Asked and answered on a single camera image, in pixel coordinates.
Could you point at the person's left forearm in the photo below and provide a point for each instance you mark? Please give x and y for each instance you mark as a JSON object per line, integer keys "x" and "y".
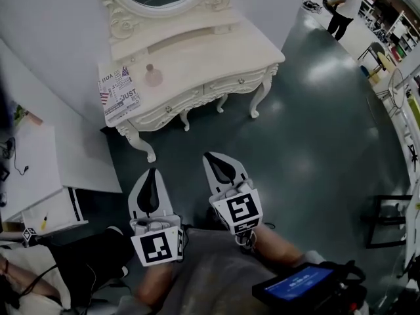
{"x": 154, "y": 284}

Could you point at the black metal frame stool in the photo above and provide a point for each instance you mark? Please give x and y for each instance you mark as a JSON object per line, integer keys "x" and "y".
{"x": 377, "y": 222}

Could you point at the yellow screwdriver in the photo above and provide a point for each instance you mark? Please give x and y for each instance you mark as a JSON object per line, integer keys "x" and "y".
{"x": 44, "y": 222}

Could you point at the white storage shelves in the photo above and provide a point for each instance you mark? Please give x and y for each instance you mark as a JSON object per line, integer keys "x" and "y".
{"x": 402, "y": 28}

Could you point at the white sheet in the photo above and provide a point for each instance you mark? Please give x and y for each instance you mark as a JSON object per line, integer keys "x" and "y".
{"x": 33, "y": 176}

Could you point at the black white printed box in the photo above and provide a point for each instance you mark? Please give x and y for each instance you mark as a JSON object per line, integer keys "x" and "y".
{"x": 119, "y": 94}

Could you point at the person's grey shirt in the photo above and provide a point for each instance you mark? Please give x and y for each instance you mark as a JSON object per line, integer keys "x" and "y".
{"x": 210, "y": 274}

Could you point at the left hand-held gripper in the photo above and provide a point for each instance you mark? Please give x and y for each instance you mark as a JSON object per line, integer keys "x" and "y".
{"x": 154, "y": 246}

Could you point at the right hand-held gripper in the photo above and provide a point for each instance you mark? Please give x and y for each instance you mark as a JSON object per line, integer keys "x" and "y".
{"x": 241, "y": 208}

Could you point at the white dressing table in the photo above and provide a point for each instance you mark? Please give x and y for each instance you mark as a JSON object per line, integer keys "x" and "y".
{"x": 210, "y": 61}

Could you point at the black chest device blue screen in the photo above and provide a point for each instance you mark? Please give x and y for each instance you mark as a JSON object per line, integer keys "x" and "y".
{"x": 298, "y": 284}

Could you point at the black chair yellow seat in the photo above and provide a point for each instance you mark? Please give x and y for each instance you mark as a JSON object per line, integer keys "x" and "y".
{"x": 377, "y": 56}

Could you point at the small printed cube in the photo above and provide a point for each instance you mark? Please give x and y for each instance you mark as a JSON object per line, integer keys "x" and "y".
{"x": 29, "y": 235}

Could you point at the person's right forearm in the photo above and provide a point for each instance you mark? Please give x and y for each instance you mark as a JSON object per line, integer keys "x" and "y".
{"x": 279, "y": 244}

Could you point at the oval mirror white ornate frame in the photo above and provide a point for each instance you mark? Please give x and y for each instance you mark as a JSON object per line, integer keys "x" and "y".
{"x": 164, "y": 10}

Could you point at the white side desk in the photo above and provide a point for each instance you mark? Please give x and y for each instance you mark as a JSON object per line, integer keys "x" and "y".
{"x": 82, "y": 156}

